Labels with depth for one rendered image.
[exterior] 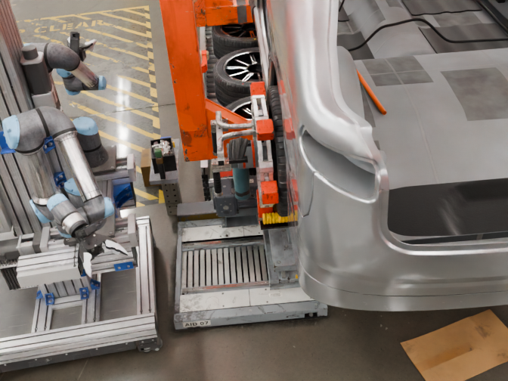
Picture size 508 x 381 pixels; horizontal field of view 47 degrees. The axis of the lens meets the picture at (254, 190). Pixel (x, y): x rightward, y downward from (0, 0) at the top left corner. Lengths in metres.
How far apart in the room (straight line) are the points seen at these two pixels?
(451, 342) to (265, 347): 0.96
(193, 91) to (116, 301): 1.20
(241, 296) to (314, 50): 1.68
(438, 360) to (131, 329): 1.54
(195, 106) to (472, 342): 1.93
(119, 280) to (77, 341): 0.42
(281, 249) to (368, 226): 1.46
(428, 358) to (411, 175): 0.98
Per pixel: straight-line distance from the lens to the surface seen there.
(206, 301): 3.28
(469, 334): 3.32
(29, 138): 2.33
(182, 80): 3.21
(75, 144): 2.33
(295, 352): 3.14
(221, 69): 4.48
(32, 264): 2.78
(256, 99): 2.87
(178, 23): 3.07
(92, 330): 3.10
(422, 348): 3.21
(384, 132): 2.83
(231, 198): 3.41
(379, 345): 3.20
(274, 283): 3.24
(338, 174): 1.87
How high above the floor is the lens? 2.57
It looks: 39 degrees down
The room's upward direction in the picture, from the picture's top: 4 degrees counter-clockwise
